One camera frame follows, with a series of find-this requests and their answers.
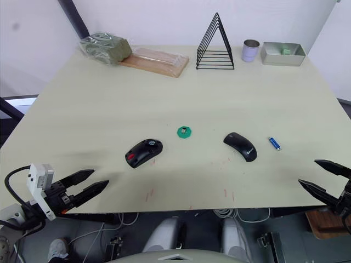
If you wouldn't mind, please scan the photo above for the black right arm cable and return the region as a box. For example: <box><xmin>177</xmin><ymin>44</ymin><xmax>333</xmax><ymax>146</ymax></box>
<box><xmin>341</xmin><ymin>215</ymin><xmax>351</xmax><ymax>235</ymax></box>

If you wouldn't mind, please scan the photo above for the metal bracket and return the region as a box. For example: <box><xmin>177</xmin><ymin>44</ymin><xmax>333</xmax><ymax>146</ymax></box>
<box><xmin>257</xmin><ymin>231</ymin><xmax>286</xmax><ymax>263</ymax></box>
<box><xmin>105</xmin><ymin>235</ymin><xmax>123</xmax><ymax>259</ymax></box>

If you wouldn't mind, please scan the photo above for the silver right robot thigh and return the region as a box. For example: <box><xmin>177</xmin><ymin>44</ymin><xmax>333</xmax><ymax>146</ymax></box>
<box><xmin>220</xmin><ymin>217</ymin><xmax>253</xmax><ymax>256</ymax></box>

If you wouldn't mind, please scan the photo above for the white cable bundle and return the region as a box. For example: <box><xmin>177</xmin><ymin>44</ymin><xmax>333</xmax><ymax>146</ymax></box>
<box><xmin>213</xmin><ymin>208</ymin><xmax>271</xmax><ymax>223</ymax></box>

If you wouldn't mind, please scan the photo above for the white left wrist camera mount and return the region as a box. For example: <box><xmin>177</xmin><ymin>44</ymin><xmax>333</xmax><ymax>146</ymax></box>
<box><xmin>26</xmin><ymin>163</ymin><xmax>57</xmax><ymax>221</ymax></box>

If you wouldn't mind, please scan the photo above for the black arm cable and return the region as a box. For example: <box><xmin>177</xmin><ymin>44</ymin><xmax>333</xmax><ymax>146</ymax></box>
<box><xmin>4</xmin><ymin>165</ymin><xmax>46</xmax><ymax>233</ymax></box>
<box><xmin>341</xmin><ymin>215</ymin><xmax>351</xmax><ymax>235</ymax></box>

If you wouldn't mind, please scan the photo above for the clear plastic bag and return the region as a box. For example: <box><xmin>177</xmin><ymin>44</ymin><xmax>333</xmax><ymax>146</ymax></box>
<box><xmin>133</xmin><ymin>48</ymin><xmax>182</xmax><ymax>70</ymax></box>

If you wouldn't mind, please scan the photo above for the green block in plastic wrap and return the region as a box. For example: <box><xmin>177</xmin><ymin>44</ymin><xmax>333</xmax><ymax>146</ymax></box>
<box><xmin>79</xmin><ymin>32</ymin><xmax>133</xmax><ymax>66</ymax></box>

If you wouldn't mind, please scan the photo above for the black slanted window post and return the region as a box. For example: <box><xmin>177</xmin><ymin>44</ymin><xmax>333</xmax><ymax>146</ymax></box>
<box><xmin>57</xmin><ymin>0</ymin><xmax>89</xmax><ymax>39</ymax></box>

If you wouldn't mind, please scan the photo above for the brown wooden stool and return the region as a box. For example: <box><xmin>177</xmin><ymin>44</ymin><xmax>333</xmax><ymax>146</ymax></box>
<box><xmin>305</xmin><ymin>208</ymin><xmax>351</xmax><ymax>241</ymax></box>

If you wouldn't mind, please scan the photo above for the silver left robot thigh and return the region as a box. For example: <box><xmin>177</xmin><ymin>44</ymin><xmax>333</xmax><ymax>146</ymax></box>
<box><xmin>141</xmin><ymin>216</ymin><xmax>188</xmax><ymax>253</ymax></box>

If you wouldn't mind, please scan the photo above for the light wooden board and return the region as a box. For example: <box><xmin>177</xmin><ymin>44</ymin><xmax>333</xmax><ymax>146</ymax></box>
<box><xmin>118</xmin><ymin>47</ymin><xmax>191</xmax><ymax>79</ymax></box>

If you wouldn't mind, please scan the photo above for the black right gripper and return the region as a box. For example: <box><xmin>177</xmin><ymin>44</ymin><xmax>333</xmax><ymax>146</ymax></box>
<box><xmin>298</xmin><ymin>159</ymin><xmax>351</xmax><ymax>220</ymax></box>

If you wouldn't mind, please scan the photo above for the grey shoe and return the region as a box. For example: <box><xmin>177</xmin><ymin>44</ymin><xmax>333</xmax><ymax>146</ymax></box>
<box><xmin>47</xmin><ymin>237</ymin><xmax>70</xmax><ymax>261</ymax></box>

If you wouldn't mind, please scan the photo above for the grey metal tin box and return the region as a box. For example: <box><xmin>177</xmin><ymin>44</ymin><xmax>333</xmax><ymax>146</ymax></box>
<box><xmin>259</xmin><ymin>41</ymin><xmax>307</xmax><ymax>67</ymax></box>

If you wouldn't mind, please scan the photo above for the metal cup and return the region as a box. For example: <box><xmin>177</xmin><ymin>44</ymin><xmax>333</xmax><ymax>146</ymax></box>
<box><xmin>241</xmin><ymin>39</ymin><xmax>261</xmax><ymax>63</ymax></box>

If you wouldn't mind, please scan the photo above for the silver robot thigh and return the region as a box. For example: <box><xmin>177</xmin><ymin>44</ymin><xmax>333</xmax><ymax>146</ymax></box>
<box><xmin>220</xmin><ymin>217</ymin><xmax>253</xmax><ymax>256</ymax></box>
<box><xmin>141</xmin><ymin>216</ymin><xmax>188</xmax><ymax>253</ymax></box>

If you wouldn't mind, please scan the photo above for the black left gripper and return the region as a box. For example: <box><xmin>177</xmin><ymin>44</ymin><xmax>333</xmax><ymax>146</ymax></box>
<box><xmin>43</xmin><ymin>169</ymin><xmax>110</xmax><ymax>216</ymax></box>

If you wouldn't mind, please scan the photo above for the dark window frame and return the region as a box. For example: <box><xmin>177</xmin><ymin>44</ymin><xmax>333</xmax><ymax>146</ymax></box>
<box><xmin>0</xmin><ymin>94</ymin><xmax>39</xmax><ymax>120</ymax></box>

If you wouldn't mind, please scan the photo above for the black wire file rack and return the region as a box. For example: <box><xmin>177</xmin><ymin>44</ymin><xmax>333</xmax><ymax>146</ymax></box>
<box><xmin>196</xmin><ymin>12</ymin><xmax>235</xmax><ymax>71</ymax></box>

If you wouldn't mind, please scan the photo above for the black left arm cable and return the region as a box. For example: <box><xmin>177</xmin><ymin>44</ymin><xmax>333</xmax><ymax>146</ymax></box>
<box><xmin>4</xmin><ymin>165</ymin><xmax>46</xmax><ymax>233</ymax></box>

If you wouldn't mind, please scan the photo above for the green round receiver holder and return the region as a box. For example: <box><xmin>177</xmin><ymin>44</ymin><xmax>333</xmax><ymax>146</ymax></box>
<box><xmin>176</xmin><ymin>125</ymin><xmax>194</xmax><ymax>140</ymax></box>

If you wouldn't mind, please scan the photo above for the black table frame bar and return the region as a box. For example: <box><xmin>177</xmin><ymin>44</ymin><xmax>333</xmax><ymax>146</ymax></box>
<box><xmin>65</xmin><ymin>212</ymin><xmax>116</xmax><ymax>225</ymax></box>

